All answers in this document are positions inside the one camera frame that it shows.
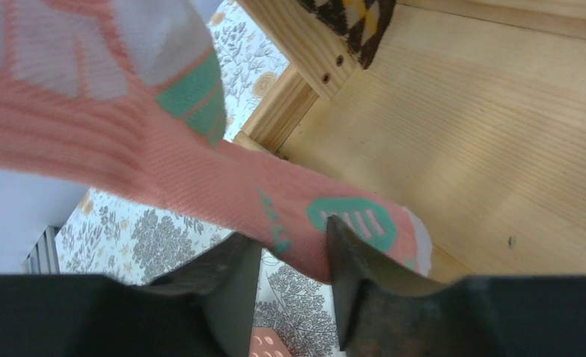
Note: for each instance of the wooden hanger stand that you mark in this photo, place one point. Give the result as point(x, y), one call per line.
point(473, 115)

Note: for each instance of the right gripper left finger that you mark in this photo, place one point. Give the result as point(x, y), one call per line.
point(222, 283)

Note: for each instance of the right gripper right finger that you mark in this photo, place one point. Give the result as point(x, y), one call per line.
point(382, 308)

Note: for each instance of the pink sock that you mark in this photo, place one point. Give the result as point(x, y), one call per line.
point(126, 96)

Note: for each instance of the brown argyle sock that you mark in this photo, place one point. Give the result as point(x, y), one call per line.
point(361, 24)

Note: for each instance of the pink plastic basket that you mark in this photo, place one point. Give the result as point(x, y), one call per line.
point(265, 342)

